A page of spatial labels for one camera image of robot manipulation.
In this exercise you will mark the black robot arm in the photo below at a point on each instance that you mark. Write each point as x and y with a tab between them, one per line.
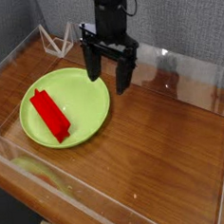
110	18

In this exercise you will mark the red plastic block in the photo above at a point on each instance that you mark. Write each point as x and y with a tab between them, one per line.
51	114

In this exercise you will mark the clear acrylic corner bracket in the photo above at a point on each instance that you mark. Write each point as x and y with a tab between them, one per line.
56	46

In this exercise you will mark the clear acrylic enclosure wall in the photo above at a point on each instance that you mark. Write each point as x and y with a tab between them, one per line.
157	159

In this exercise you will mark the green round plate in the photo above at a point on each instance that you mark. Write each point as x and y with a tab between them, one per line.
85	104

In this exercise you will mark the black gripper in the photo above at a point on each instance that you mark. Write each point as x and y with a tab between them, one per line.
95	47

